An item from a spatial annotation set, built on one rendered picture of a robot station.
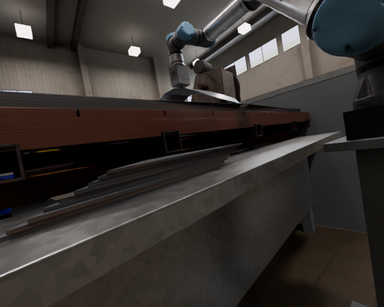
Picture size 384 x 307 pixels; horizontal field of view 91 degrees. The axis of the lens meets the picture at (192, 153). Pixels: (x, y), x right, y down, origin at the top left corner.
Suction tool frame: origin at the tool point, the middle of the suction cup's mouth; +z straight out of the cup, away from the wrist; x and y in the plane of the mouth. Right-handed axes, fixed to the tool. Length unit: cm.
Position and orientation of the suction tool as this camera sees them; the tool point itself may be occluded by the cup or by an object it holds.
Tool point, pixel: (182, 94)
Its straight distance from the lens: 107.3
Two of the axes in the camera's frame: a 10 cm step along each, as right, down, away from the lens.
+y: -6.8, 1.4, -7.2
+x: 7.1, -1.1, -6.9
